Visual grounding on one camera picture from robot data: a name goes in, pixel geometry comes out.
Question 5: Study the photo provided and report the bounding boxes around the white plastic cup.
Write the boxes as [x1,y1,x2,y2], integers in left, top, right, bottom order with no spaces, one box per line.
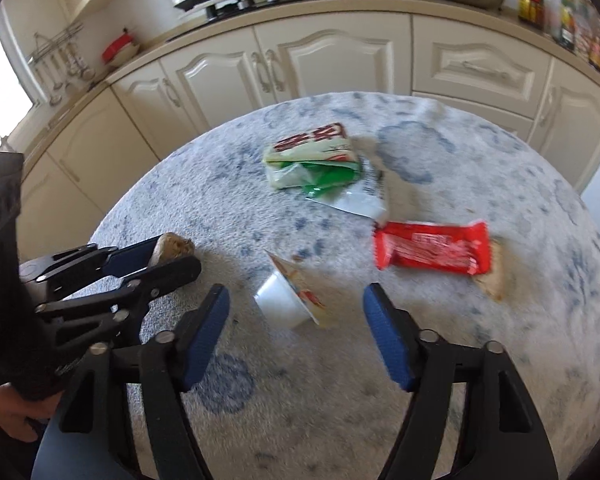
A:
[254,249,331,331]

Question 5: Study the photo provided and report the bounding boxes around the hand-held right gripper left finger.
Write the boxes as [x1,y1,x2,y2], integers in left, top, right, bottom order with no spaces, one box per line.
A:
[30,283,231,480]

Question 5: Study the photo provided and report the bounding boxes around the brown cracker piece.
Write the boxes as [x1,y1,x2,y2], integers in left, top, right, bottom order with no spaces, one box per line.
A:
[472,237,506,303]

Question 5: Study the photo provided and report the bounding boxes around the middle cream cabinet drawer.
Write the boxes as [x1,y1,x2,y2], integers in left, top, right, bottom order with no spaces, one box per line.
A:
[412,92,536,136]

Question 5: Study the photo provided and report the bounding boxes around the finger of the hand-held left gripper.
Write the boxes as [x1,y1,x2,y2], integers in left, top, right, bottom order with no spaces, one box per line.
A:
[20,239,163,306]
[35,256,202,356]

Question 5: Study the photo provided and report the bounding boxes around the green white snack packet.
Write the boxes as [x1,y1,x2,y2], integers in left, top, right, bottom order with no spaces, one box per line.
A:
[263,122,361,191]

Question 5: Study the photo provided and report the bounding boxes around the cream kitchen base cabinet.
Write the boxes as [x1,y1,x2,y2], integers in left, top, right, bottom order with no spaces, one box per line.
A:
[20,7,600,221]

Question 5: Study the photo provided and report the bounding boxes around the brown bread piece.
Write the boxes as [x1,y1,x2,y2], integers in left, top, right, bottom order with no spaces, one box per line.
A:
[150,232,196,267]

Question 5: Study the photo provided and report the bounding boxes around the red container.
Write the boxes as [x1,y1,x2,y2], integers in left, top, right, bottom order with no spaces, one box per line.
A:
[102,27,141,66]

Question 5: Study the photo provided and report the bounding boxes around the red snack wrapper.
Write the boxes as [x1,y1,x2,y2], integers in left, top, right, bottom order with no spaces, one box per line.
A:
[374,220,493,277]

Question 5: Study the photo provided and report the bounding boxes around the hanging utensil rack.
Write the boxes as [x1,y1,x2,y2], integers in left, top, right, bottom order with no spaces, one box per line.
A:
[27,22,93,106]

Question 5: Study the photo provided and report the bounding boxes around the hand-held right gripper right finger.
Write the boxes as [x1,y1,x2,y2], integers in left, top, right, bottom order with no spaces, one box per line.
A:
[362,282,561,480]

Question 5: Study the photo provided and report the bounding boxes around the kitchen window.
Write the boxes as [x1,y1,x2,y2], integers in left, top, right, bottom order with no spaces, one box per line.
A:
[0,15,36,151]

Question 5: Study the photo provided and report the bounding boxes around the group of condiment bottles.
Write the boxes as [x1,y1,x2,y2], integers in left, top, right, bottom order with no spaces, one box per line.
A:
[517,0,600,78]

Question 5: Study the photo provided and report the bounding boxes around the large cream cabinet drawer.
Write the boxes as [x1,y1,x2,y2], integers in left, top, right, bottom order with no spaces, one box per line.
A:
[412,15,553,106]

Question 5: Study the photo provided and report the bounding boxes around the white green flat packet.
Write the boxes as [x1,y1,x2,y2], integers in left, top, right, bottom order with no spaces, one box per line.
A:
[305,152,388,223]

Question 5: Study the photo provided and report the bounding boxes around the person's left hand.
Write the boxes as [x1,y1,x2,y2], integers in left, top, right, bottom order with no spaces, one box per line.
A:
[0,382,63,441]

